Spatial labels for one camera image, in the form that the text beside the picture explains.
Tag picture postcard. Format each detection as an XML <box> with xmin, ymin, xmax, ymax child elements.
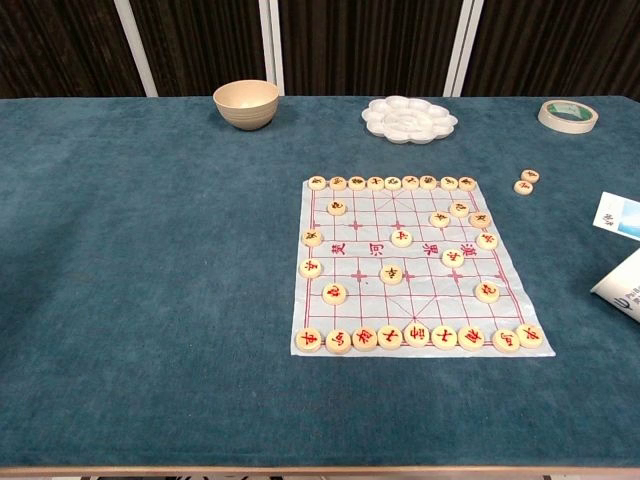
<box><xmin>593</xmin><ymin>191</ymin><xmax>640</xmax><ymax>242</ymax></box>

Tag dark ribbed partition panel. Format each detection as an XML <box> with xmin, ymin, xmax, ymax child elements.
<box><xmin>277</xmin><ymin>0</ymin><xmax>464</xmax><ymax>98</ymax></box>
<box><xmin>462</xmin><ymin>0</ymin><xmax>640</xmax><ymax>100</ymax></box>
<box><xmin>128</xmin><ymin>0</ymin><xmax>275</xmax><ymax>97</ymax></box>
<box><xmin>0</xmin><ymin>0</ymin><xmax>147</xmax><ymax>100</ymax></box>

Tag white flower-shaped paint palette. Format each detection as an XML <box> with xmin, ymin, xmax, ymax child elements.
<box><xmin>361</xmin><ymin>95</ymin><xmax>459</xmax><ymax>145</ymax></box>

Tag teal tablecloth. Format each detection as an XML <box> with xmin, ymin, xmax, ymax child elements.
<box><xmin>0</xmin><ymin>94</ymin><xmax>640</xmax><ymax>471</ymax></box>

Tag white partition frame post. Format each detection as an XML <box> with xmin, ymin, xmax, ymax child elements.
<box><xmin>112</xmin><ymin>0</ymin><xmax>160</xmax><ymax>98</ymax></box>
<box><xmin>442</xmin><ymin>0</ymin><xmax>485</xmax><ymax>98</ymax></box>
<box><xmin>257</xmin><ymin>0</ymin><xmax>286</xmax><ymax>97</ymax></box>

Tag beige bowl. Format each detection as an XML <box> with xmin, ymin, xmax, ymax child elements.
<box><xmin>213</xmin><ymin>79</ymin><xmax>280</xmax><ymax>132</ymax></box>

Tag masking tape roll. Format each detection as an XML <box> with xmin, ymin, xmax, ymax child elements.
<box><xmin>537</xmin><ymin>99</ymin><xmax>600</xmax><ymax>135</ymax></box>

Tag white paper cup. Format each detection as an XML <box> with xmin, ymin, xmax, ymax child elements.
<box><xmin>589</xmin><ymin>244</ymin><xmax>640</xmax><ymax>324</ymax></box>

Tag Chinese chess board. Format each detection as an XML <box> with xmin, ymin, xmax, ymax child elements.
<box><xmin>290</xmin><ymin>177</ymin><xmax>557</xmax><ymax>359</ymax></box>

